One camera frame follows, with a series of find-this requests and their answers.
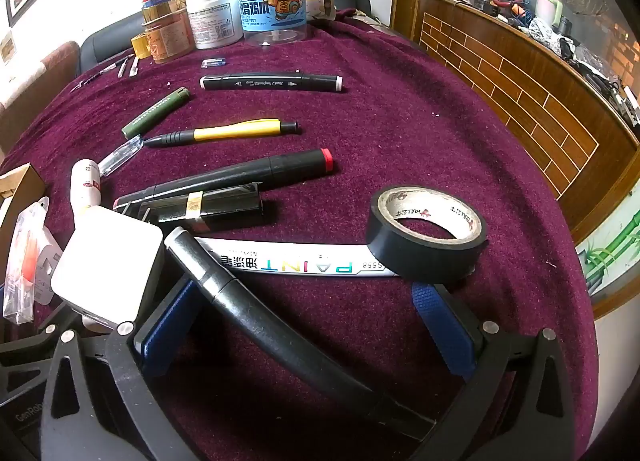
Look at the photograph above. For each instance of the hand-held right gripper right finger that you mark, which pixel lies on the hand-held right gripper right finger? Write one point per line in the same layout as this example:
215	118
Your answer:
442	326

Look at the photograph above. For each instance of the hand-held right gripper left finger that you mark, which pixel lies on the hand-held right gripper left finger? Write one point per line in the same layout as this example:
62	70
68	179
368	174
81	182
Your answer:
165	326

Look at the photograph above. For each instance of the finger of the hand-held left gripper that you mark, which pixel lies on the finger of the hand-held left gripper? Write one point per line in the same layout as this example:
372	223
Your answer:
25	348

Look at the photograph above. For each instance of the white charger with prongs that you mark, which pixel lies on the white charger with prongs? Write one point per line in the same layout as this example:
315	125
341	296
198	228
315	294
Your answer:
107	266

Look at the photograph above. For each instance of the orange screwdriver plastic packet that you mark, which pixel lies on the orange screwdriver plastic packet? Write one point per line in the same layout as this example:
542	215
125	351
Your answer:
25	261

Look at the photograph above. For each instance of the black electrical tape roll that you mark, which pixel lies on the black electrical tape roll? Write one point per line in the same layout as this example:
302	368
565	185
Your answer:
395	251

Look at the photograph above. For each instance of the long black marker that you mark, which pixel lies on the long black marker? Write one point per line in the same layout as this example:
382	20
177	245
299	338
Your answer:
260	321

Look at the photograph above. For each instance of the black lipstick gold band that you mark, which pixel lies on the black lipstick gold band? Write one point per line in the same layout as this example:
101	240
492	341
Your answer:
225	208

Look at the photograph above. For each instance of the white paint marker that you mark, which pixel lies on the white paint marker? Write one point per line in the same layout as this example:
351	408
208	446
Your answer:
300	256

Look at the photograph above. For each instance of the small white bottle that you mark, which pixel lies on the small white bottle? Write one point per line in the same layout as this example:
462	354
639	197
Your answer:
85	186

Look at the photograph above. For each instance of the cardboard box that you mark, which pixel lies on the cardboard box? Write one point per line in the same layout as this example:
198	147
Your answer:
20	186

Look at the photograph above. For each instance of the clear test pen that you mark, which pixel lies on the clear test pen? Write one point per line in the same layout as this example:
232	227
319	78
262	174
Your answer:
120	157

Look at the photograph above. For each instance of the black marker red cap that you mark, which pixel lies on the black marker red cap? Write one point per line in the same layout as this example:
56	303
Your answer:
280	168

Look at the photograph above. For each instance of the yellow black pen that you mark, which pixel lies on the yellow black pen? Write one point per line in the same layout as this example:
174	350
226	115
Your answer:
235	131

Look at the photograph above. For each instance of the green tube pen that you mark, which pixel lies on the green tube pen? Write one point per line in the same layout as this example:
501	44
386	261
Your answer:
155	112

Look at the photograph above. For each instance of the black marker white ends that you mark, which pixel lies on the black marker white ends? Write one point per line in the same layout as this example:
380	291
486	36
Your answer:
270	82

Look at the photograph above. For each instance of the bamboo print panel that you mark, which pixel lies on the bamboo print panel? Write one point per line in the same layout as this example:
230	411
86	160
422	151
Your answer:
610	251

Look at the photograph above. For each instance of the maroon tablecloth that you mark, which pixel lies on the maroon tablecloth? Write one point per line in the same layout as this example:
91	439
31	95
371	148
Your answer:
400	141

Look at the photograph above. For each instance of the wooden brick pattern counter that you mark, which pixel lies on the wooden brick pattern counter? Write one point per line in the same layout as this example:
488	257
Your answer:
500	81

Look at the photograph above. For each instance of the thin white pen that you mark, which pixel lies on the thin white pen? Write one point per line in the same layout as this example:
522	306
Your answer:
133	67
122	68

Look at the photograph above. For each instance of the thin black pen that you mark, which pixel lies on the thin black pen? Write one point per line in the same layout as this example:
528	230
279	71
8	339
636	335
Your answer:
105	72

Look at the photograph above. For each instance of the brown armchair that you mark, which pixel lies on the brown armchair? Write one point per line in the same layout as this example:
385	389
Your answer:
40	81

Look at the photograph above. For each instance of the small clear cap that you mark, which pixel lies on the small clear cap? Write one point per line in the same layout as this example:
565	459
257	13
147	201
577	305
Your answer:
215	62

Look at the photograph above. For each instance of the yellow tape roll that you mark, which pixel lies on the yellow tape roll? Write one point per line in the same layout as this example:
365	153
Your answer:
141	46

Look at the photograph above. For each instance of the brown jar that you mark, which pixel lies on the brown jar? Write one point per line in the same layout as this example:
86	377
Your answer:
170	38

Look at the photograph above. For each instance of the white jar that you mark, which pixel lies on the white jar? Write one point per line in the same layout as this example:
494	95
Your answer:
212	21

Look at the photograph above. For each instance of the clutter pile on counter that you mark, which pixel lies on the clutter pile on counter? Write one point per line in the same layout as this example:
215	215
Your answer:
575	46

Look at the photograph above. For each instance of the white green tumbler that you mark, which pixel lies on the white green tumbler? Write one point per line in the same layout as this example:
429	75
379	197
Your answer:
550	3

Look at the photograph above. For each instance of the cardboard tube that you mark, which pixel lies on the cardboard tube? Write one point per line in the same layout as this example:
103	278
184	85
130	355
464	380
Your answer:
322	5

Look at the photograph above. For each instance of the small wall plaque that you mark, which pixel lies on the small wall plaque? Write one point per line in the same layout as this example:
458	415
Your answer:
6	46

